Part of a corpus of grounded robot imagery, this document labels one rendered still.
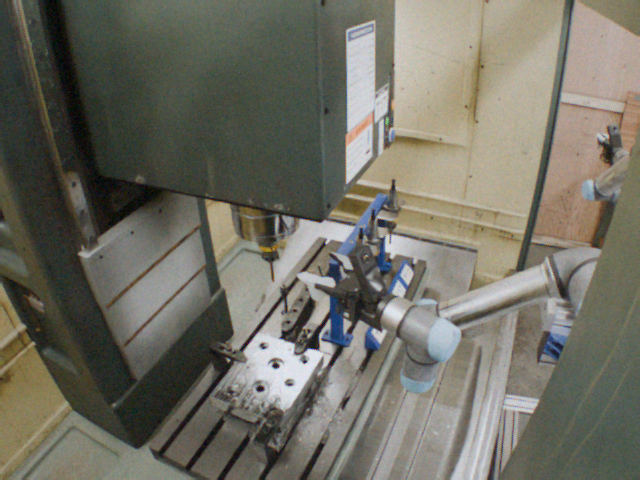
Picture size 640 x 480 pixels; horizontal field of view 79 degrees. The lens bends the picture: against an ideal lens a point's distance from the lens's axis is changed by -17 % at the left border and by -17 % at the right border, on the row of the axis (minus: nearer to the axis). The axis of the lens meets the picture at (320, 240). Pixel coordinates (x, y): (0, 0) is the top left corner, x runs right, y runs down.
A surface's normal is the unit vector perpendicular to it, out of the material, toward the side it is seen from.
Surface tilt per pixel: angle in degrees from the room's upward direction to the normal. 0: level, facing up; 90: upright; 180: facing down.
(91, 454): 0
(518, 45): 90
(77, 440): 0
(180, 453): 0
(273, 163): 90
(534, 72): 90
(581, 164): 90
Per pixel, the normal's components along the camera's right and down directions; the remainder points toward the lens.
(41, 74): 0.91, 0.21
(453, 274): -0.19, -0.55
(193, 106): -0.41, 0.52
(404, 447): -0.08, -0.76
